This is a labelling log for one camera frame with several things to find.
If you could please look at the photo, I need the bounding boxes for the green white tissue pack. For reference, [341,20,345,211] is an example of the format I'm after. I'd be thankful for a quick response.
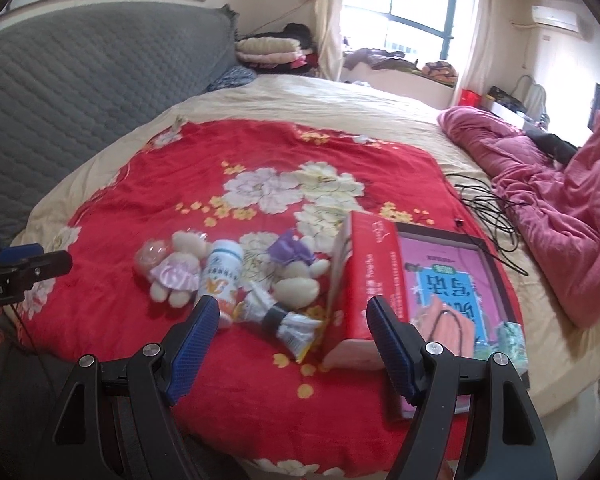
[496,321,528,376]

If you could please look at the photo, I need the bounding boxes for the pink item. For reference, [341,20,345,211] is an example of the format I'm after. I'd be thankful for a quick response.
[412,295,476,358]

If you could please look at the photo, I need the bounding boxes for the beige bed sheet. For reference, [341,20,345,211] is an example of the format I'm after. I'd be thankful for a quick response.
[15,76,600,415]

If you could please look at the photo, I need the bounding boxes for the plush bear lilac dress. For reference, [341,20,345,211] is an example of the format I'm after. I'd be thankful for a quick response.
[134,231,211,309]

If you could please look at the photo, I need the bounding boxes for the framed pink blue picture book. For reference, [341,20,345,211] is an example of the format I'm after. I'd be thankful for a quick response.
[394,221,531,420]

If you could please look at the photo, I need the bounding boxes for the white vitamin C bottle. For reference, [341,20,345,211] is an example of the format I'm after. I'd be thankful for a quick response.
[197,240,244,330]

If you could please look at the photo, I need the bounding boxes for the snack packet with black tape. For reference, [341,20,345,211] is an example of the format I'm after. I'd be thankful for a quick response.
[233,283,323,364]

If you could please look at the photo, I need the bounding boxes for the red tissue box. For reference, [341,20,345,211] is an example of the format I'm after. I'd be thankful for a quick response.
[321,210,408,372]

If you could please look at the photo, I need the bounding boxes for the plush bear purple bow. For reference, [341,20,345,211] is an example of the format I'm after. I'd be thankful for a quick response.
[266,230,330,311]

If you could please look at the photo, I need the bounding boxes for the red floral blanket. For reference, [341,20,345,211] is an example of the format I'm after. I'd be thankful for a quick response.
[18,120,484,477]

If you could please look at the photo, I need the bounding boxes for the pink crumpled duvet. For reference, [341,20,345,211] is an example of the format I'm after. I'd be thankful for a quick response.
[438,106,600,328]

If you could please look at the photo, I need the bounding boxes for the folded blankets stack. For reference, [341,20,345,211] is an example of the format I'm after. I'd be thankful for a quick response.
[235,23,317,75]

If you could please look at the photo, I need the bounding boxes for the clothes on window sill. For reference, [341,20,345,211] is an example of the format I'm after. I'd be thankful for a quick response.
[342,48,458,87]

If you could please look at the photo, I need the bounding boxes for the white air conditioner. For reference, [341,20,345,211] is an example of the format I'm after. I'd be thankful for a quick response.
[531,6,580,35]

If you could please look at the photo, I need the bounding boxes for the black coiled cable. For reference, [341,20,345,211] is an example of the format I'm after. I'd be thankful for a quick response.
[444,173,530,276]

